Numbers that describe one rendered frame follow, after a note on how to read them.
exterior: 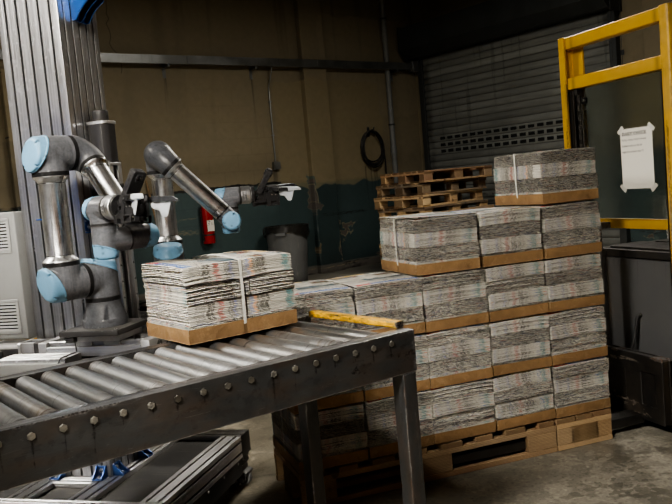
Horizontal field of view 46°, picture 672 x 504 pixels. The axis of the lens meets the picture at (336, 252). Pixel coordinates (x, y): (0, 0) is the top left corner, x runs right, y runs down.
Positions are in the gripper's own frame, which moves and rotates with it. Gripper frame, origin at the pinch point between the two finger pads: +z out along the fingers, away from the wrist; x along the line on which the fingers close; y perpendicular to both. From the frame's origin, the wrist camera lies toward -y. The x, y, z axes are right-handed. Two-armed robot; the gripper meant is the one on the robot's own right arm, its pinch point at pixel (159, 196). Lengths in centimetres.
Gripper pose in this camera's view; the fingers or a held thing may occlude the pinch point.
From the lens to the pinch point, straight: 224.7
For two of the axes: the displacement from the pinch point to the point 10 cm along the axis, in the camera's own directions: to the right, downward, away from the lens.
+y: 0.0, 10.0, -0.2
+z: 7.5, -0.1, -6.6
